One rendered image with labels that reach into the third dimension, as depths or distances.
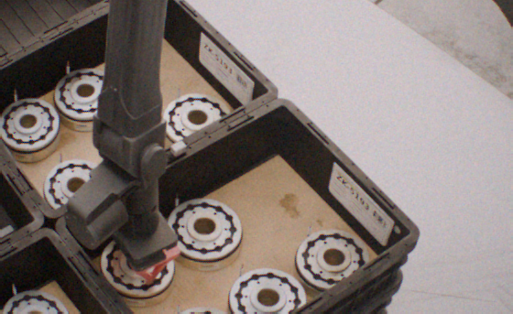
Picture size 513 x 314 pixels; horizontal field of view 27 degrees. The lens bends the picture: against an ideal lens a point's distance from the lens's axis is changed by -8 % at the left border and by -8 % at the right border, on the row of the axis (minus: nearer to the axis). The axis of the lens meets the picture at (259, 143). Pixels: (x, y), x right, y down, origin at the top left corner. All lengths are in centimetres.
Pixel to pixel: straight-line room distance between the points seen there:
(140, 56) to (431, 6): 209
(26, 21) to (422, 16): 158
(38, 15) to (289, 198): 55
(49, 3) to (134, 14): 74
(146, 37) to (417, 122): 83
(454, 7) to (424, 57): 121
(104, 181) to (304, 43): 79
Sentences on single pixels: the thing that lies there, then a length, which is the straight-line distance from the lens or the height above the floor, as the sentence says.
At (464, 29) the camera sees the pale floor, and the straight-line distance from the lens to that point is 318.
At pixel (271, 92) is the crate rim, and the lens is 161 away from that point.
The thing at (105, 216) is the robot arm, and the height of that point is 106.
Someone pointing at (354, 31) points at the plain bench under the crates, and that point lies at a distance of 205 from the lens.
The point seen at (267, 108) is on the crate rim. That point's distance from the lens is 159.
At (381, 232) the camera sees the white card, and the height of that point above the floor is 88.
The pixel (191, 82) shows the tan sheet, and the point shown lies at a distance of 175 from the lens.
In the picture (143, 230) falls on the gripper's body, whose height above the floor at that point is 98.
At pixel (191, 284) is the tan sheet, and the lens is 152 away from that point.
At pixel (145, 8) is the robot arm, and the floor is 131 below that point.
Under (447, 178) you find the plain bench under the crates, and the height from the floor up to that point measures 70.
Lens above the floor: 211
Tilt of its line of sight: 50 degrees down
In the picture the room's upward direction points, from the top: 8 degrees clockwise
